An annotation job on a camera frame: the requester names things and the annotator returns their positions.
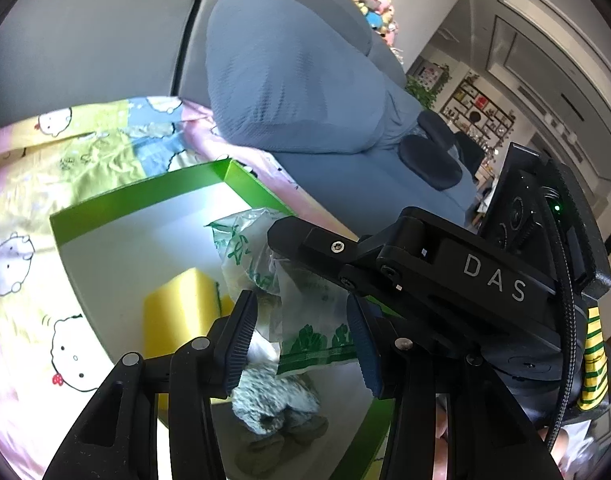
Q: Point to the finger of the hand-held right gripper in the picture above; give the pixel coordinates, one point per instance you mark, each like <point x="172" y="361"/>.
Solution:
<point x="315" y="245"/>

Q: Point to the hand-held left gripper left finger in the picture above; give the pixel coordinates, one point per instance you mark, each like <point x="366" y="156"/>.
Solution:
<point x="240" y="342"/>

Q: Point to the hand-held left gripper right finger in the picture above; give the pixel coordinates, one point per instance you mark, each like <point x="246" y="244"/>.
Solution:
<point x="363" y="347"/>

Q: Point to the grey plush toy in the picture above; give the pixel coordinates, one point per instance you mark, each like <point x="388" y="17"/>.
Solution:
<point x="275" y="395"/>

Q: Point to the clear green-printed plastic bag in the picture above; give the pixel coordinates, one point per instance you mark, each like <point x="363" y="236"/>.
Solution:
<point x="310" y="310"/>

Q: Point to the green cardboard box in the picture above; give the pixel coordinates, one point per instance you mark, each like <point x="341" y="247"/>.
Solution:
<point x="135" y="240"/>

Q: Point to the yellow sponge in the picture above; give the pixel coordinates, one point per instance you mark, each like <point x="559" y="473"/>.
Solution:
<point x="180" y="310"/>

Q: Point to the blue-grey cushion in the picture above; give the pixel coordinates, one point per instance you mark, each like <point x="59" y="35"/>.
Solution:
<point x="295" y="70"/>

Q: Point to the green potted plant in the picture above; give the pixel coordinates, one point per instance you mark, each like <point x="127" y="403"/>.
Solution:
<point x="425" y="87"/>

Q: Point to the printed cartoon blanket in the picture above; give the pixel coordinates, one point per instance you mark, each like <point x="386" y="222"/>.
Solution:
<point x="35" y="310"/>

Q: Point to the pile of plush toys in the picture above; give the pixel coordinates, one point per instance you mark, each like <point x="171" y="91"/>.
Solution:
<point x="370" y="0"/>

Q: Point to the grey sofa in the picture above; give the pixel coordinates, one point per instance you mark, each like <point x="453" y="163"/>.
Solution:
<point x="85" y="35"/>

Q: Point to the black wall shelf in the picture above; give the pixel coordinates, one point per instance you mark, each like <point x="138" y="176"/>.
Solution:
<point x="478" y="107"/>

